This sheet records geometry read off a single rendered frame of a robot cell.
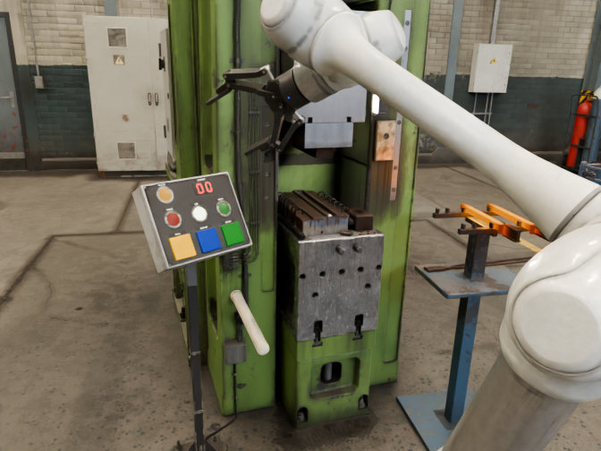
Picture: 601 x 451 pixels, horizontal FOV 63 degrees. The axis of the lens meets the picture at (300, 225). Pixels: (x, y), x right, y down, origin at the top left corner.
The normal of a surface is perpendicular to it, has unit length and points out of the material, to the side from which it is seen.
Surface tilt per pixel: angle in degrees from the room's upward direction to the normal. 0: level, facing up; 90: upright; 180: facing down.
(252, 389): 90
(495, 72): 90
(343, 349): 90
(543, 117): 91
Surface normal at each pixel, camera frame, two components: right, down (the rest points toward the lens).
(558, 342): -0.70, 0.10
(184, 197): 0.62, -0.27
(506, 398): -0.87, 0.06
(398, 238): 0.33, 0.30
